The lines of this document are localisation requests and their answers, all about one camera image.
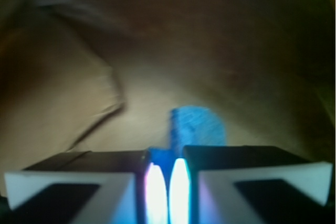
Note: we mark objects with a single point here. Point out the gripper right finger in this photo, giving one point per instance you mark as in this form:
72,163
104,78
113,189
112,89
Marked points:
248,184

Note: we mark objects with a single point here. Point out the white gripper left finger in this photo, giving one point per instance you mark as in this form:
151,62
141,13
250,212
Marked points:
88,187

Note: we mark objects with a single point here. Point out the blue sponge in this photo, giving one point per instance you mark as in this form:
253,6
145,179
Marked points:
189,125

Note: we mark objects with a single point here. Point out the brown paper bag bin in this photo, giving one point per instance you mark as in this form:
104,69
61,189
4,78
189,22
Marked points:
103,75

